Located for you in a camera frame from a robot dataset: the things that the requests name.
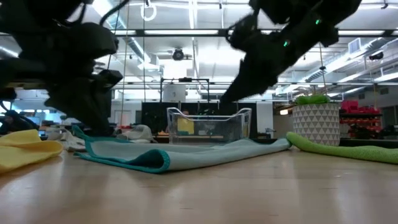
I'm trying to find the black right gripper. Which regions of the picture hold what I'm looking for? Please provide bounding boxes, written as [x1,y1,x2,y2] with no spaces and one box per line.
[218,12,340,107]

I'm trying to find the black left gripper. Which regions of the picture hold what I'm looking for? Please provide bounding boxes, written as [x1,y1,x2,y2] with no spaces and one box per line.
[0,57,124,138]

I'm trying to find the yellow microfiber towel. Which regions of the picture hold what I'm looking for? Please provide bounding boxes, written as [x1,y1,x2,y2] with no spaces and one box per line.
[0,129,65,175]

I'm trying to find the blue microfiber towel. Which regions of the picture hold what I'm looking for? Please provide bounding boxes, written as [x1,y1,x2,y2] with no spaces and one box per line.
[72,124,292,174]

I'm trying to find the green microfiber towel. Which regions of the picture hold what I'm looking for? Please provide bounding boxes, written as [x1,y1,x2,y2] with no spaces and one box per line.
[285,131,398,166]

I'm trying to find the grey microfiber towel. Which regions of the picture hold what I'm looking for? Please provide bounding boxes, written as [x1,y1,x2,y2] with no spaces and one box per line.
[46,123,157,154]

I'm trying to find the clear plastic bin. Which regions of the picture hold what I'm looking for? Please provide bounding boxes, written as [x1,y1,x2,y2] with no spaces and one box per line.
[166,106,253,146]

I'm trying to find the succulent in patterned white pot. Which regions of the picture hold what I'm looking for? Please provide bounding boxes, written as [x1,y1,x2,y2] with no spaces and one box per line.
[292,93,341,147]

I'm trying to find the black bar with light strips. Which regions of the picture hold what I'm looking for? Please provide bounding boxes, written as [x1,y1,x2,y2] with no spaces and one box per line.
[110,29,398,38]

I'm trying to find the red storage bins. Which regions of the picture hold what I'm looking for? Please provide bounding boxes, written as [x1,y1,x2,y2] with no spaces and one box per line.
[340,99,382,139]

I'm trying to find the black ceiling device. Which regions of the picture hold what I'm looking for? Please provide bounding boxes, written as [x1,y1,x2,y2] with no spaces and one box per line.
[368,51,386,62]

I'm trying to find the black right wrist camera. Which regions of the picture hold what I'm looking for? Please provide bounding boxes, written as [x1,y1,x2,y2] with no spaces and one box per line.
[226,14,261,52]

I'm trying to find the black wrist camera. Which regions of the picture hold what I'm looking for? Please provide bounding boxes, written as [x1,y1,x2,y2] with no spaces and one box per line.
[226,14,261,52]
[71,22,119,60]

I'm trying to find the thin hanging cord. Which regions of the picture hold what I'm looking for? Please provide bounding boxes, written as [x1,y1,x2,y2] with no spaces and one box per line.
[142,18,146,103]
[119,0,131,126]

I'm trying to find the black background rig frame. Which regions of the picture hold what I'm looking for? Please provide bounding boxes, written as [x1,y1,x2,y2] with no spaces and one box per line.
[160,77,211,103]

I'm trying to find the dark hanging cable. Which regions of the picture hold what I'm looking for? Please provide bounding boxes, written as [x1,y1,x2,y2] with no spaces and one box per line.
[318,43,328,94]

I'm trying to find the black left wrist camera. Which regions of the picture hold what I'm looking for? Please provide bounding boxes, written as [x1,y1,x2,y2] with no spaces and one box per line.
[71,22,119,60]

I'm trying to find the black round camera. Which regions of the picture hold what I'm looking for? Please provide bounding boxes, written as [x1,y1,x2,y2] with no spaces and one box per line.
[172,47,185,62]

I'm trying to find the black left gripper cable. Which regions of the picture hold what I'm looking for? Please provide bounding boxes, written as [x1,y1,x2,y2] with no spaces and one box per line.
[99,0,130,26]

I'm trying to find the white hanging ring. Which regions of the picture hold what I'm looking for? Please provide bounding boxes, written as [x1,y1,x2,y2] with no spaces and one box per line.
[140,2,158,22]

